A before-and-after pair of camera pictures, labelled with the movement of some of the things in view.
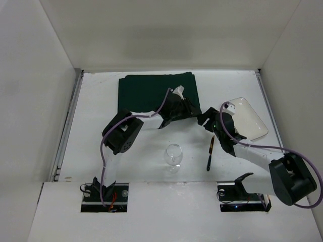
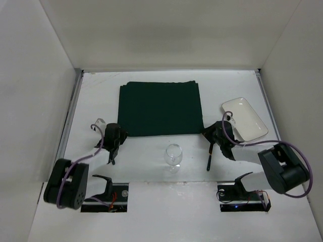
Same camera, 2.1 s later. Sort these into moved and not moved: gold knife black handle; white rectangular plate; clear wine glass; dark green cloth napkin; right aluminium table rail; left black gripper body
Moved: dark green cloth napkin; left black gripper body
Not moved: white rectangular plate; gold knife black handle; clear wine glass; right aluminium table rail
